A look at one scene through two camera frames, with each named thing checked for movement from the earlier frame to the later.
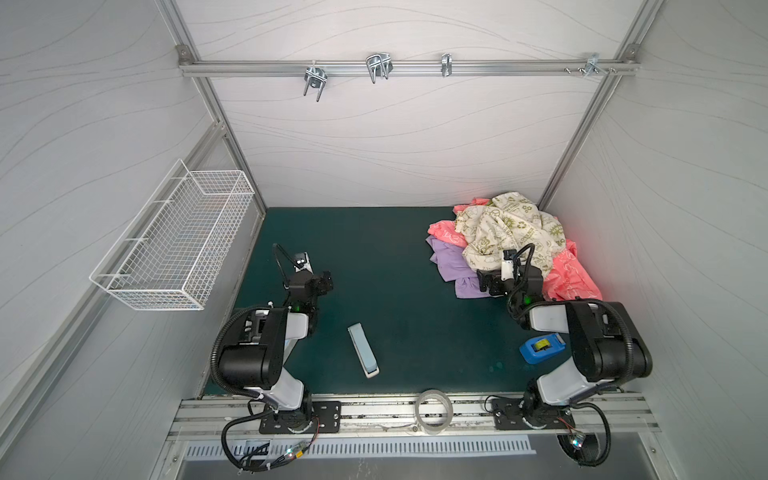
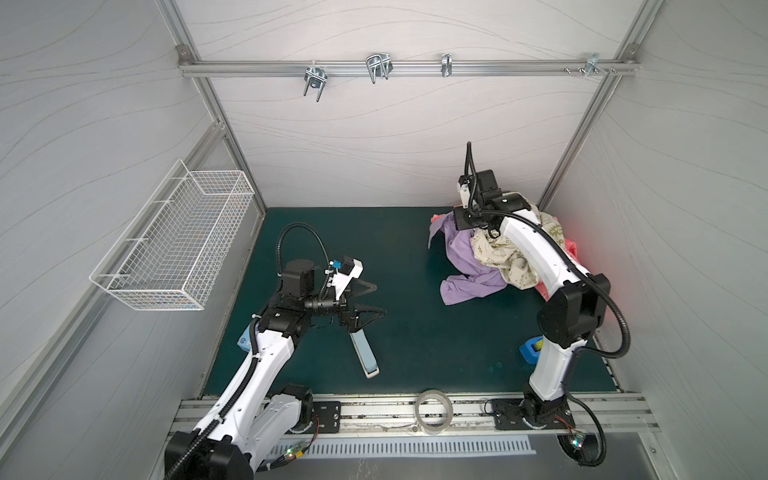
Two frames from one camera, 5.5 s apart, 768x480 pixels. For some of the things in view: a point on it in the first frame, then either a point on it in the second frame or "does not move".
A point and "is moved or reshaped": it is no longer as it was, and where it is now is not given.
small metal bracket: [446, 63] does not move
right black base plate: [508, 414] does not move
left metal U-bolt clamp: [316, 77] does not move
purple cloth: [452, 266] is moved or reshaped
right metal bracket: [592, 64] does not move
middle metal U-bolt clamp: [379, 65] does not move
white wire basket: [175, 249] does not move
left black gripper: [322, 283] → [349, 322]
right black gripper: [491, 282] → [466, 219]
